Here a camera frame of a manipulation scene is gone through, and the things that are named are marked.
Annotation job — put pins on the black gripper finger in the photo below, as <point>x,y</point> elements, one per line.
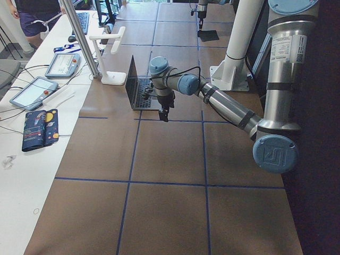
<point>163,114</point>

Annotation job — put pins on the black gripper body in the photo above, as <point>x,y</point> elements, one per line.
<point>200,16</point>
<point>164,101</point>

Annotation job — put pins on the black mouse pad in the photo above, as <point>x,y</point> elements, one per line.
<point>208,35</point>

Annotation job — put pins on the grey laptop computer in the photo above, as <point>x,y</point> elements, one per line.
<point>135,87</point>

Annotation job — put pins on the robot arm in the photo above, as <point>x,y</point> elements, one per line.
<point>274,134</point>
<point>206,2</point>

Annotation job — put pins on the black computer mouse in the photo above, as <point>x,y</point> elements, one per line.
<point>72,38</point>

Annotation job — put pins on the far teach pendant tablet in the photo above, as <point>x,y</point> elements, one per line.
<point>63,65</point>

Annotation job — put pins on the teach pendant tablet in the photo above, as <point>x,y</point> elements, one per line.
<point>63,65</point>
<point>32,95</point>

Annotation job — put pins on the black computer keyboard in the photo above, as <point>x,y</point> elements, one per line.
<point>83,18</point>

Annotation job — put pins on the space pattern pencil case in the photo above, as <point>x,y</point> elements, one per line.
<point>40,129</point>

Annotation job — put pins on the near teach pendant tablet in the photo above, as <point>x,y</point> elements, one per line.
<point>32,95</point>

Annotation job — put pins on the person in dark shorts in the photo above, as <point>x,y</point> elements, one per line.
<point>29,12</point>

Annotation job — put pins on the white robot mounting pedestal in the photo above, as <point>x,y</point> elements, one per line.
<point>231,73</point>

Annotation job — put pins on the aluminium frame post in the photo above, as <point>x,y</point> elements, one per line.
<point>72,16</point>

